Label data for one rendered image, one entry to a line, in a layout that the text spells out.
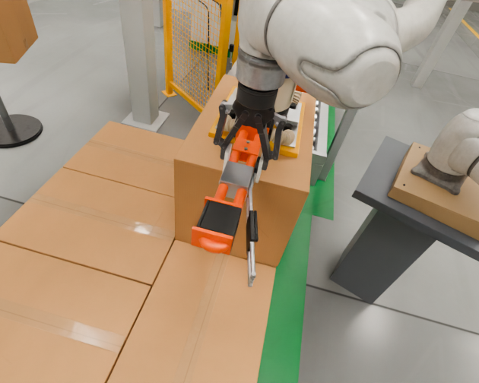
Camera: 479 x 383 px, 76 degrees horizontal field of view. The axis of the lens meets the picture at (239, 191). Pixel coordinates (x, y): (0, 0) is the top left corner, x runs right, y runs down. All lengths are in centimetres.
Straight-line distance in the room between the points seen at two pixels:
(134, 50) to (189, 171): 164
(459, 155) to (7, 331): 152
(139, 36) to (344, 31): 210
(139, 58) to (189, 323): 189
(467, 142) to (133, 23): 199
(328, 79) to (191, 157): 61
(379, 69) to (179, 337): 89
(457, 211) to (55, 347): 136
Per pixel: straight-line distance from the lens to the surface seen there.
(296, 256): 192
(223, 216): 56
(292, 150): 98
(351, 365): 176
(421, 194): 132
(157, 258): 116
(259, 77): 55
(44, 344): 111
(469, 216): 134
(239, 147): 73
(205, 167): 89
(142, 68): 248
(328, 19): 39
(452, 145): 132
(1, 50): 227
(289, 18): 43
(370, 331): 187
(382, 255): 164
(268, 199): 92
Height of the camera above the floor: 153
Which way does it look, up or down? 45 degrees down
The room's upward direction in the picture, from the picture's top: 11 degrees clockwise
